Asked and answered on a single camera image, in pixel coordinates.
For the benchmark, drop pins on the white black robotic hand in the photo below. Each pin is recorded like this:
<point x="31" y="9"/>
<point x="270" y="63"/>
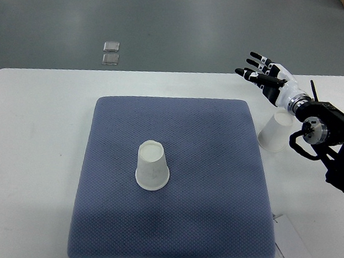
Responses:
<point x="277" y="84"/>

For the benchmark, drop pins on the white paper cup on mat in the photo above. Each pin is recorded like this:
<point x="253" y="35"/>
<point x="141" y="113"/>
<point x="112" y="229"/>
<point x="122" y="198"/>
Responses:
<point x="152" y="172"/>

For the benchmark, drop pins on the white paper tag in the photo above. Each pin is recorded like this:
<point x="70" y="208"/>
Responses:
<point x="288" y="241"/>

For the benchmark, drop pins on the blue textured cushion mat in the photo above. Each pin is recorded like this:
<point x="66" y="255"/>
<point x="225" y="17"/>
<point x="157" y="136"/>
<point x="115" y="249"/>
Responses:
<point x="215" y="203"/>

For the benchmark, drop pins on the white paper cup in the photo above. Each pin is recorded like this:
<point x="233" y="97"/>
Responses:
<point x="274" y="135"/>
<point x="152" y="172"/>

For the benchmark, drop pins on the upper clear floor plate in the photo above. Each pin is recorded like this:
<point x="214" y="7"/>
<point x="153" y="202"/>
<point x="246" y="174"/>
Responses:
<point x="112" y="46"/>

